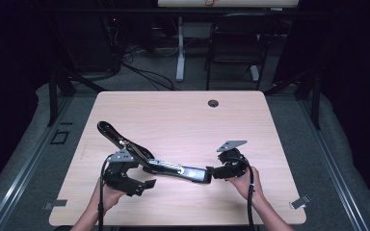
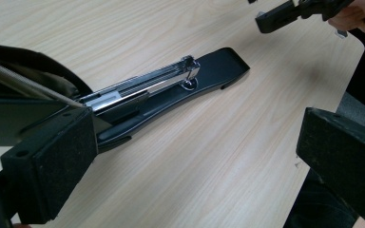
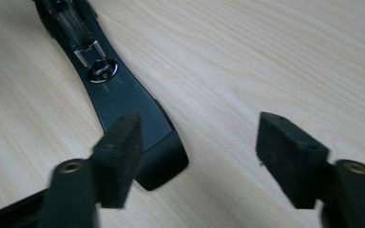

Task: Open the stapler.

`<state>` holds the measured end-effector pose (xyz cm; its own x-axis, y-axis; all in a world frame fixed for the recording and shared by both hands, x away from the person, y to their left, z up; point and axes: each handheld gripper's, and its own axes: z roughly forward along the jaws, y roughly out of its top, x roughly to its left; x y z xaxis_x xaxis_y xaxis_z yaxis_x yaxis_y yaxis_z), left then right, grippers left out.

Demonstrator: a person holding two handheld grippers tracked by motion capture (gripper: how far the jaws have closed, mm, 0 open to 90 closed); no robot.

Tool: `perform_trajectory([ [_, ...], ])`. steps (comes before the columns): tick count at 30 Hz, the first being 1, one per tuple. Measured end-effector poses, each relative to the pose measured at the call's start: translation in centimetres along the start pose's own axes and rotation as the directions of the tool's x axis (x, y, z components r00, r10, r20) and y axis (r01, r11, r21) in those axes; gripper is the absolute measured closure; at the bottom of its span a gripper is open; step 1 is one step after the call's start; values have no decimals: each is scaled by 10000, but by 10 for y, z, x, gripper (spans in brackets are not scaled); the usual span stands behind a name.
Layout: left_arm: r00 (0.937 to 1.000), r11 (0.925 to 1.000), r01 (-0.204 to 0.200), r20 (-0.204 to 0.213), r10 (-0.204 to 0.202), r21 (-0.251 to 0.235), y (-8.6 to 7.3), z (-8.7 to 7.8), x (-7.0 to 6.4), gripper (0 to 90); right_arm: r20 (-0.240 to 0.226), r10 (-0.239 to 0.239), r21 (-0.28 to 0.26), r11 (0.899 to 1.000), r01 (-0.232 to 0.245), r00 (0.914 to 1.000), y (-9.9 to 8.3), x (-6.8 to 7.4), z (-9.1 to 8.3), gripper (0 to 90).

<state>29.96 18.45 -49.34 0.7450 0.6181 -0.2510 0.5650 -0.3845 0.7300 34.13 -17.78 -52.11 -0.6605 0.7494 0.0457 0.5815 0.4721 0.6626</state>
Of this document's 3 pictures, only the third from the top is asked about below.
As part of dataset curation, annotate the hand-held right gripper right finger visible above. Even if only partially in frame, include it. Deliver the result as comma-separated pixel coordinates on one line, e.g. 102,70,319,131
256,111,365,228

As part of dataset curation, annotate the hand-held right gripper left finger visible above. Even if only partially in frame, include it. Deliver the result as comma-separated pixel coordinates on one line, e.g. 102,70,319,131
39,112,144,228

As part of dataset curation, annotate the black stapler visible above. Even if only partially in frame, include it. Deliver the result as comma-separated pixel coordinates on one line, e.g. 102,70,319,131
32,0,190,192

